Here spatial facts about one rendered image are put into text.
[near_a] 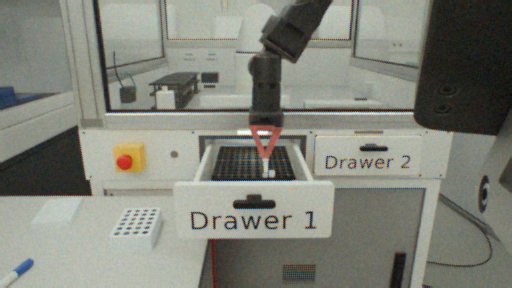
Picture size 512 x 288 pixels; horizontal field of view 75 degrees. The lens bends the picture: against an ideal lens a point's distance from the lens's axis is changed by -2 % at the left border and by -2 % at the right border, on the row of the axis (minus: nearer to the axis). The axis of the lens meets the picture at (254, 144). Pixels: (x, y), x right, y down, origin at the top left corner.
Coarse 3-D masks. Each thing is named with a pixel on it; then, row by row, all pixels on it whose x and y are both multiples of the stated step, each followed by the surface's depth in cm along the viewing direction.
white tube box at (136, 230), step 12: (132, 216) 76; (144, 216) 76; (156, 216) 76; (120, 228) 72; (132, 228) 71; (144, 228) 71; (156, 228) 74; (120, 240) 68; (132, 240) 68; (144, 240) 68; (120, 252) 69
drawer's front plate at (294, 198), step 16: (176, 192) 61; (192, 192) 61; (208, 192) 61; (224, 192) 61; (240, 192) 61; (256, 192) 61; (272, 192) 61; (288, 192) 61; (304, 192) 61; (320, 192) 61; (176, 208) 62; (192, 208) 62; (208, 208) 62; (224, 208) 62; (288, 208) 62; (304, 208) 62; (320, 208) 62; (176, 224) 63; (208, 224) 63; (224, 224) 63; (240, 224) 63; (272, 224) 63; (288, 224) 63; (304, 224) 63; (320, 224) 63
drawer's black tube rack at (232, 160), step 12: (228, 156) 84; (240, 156) 84; (252, 156) 84; (276, 156) 84; (288, 156) 84; (216, 168) 77; (228, 168) 76; (240, 168) 76; (252, 168) 76; (276, 168) 76; (288, 168) 76
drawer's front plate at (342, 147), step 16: (320, 144) 91; (336, 144) 91; (352, 144) 91; (384, 144) 91; (400, 144) 91; (416, 144) 91; (320, 160) 92; (352, 160) 92; (368, 160) 92; (384, 160) 92; (400, 160) 92; (416, 160) 93
